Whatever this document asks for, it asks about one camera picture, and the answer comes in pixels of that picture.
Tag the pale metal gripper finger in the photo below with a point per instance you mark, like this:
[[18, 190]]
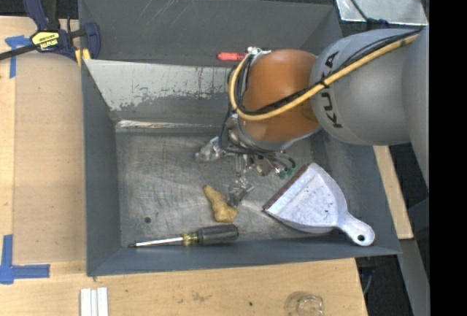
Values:
[[240, 190], [208, 152]]

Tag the yellow ginger root toy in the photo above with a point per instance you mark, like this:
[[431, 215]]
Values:
[[220, 208]]

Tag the grey metal bin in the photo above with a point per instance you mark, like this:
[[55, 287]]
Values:
[[164, 179]]

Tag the white dustpan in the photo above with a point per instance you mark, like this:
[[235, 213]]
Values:
[[313, 201]]

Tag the red narrow stick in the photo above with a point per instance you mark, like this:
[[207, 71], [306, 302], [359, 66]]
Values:
[[230, 56]]

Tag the clear glass cup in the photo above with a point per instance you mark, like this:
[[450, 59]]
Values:
[[304, 305]]

